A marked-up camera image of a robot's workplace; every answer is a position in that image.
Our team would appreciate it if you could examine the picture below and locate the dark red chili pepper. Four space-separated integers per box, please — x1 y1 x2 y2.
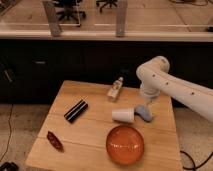
47 131 64 152

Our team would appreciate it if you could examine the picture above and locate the small clear bottle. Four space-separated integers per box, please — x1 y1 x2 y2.
107 77 123 101

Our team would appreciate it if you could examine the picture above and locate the white paper cup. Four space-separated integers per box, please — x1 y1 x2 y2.
112 108 134 123

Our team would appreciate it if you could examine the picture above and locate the dark cabinet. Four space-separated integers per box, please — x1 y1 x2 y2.
0 39 213 104

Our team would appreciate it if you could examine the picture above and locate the black office chair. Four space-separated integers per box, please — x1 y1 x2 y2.
96 0 118 13
52 0 86 25

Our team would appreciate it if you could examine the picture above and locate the black striped box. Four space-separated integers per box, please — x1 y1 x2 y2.
64 100 88 123

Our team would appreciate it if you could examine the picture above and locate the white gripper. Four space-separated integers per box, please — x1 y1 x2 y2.
140 83 160 110

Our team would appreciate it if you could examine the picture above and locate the black cable on floor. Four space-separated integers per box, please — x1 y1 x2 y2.
0 103 14 163
180 150 213 171

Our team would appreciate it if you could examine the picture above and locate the black object at floor corner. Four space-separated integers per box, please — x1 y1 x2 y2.
0 162 19 171

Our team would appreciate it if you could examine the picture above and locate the black cable on right floor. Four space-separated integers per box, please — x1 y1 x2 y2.
180 150 213 171

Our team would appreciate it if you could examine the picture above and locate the left black office chair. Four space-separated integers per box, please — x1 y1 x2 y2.
52 0 86 25

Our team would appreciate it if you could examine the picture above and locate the orange bowl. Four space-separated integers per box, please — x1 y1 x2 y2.
106 125 145 165

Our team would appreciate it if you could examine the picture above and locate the blue sponge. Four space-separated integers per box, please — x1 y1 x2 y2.
134 105 153 122

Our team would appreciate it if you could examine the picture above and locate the right grey metal post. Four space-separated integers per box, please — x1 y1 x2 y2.
116 0 127 37

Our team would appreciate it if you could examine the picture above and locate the right black office chair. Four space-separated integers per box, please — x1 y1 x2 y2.
96 0 118 13

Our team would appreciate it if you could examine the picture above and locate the black cable on left floor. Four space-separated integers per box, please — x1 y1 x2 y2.
0 103 14 163

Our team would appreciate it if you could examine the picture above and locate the grey metal post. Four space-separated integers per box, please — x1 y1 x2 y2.
42 0 61 37
116 0 127 37

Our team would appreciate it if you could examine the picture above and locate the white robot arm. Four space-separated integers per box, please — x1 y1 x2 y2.
136 56 213 122

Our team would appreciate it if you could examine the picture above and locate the left grey metal post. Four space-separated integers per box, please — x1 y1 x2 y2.
42 0 61 37

